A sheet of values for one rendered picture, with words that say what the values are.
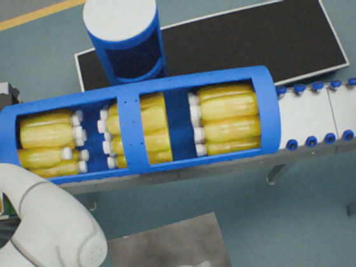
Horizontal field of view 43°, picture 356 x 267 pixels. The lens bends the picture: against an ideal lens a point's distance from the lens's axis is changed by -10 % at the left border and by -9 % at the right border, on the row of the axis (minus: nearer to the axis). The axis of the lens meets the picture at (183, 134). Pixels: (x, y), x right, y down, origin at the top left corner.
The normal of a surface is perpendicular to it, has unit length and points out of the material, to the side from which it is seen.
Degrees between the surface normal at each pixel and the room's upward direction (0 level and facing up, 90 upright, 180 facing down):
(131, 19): 0
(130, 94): 29
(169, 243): 4
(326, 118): 0
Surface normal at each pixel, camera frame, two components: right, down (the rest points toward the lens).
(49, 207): -0.24, -0.67
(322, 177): -0.03, -0.25
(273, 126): 0.07, 0.40
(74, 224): 0.21, -0.74
